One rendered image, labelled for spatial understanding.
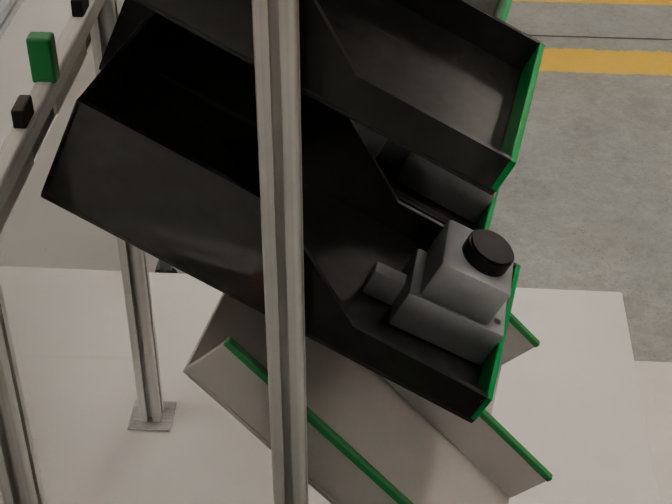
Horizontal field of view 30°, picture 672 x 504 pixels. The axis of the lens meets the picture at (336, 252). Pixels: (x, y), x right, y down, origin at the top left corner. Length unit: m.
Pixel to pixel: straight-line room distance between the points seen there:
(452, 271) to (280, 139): 0.15
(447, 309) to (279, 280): 0.12
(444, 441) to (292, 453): 0.21
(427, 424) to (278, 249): 0.30
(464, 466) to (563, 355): 0.38
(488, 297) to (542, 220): 2.26
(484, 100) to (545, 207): 2.34
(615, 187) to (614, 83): 0.52
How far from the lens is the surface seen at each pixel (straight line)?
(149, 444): 1.20
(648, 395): 1.27
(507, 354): 1.07
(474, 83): 0.71
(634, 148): 3.30
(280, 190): 0.64
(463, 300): 0.73
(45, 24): 1.94
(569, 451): 1.20
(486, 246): 0.73
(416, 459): 0.90
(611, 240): 2.95
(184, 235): 0.70
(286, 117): 0.61
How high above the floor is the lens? 1.70
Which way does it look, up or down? 37 degrees down
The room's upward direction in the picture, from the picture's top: straight up
